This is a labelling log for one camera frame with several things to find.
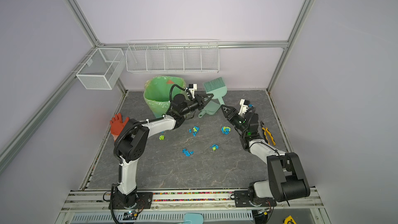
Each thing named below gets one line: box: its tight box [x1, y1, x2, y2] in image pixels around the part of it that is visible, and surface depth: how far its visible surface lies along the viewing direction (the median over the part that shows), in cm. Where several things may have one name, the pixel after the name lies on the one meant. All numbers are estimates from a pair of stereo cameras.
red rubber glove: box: [109, 113, 130, 142], surface depth 104 cm
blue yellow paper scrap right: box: [220, 126, 232, 135], surface depth 99 cm
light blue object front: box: [183, 212, 204, 224], surface depth 70 cm
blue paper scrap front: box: [181, 148, 195, 157], surface depth 91 cm
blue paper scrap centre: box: [188, 126, 201, 137], surface depth 100 cm
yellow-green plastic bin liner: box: [143, 75, 189, 118], surface depth 95 cm
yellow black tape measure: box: [282, 214, 297, 224], surface depth 68 cm
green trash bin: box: [143, 75, 187, 118], surface depth 95 cm
